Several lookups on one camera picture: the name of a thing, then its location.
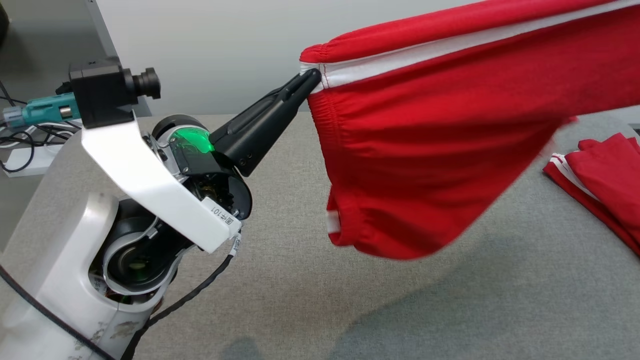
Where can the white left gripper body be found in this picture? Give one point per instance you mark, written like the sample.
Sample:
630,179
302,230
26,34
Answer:
150,175

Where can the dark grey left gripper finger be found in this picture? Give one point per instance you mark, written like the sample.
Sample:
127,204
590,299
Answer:
255,140
265,102

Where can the red shorts with white stripe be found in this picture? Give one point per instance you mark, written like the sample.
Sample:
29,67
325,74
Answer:
425,150

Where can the red shirt with white sleeves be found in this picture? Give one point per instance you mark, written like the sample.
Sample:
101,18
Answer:
610,170

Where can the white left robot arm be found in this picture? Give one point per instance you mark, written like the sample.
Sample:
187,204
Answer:
50,280

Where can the white power strip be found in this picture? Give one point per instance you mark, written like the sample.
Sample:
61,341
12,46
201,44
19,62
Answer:
30,160

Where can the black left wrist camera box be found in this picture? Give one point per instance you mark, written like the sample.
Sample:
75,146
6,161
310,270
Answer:
100,95

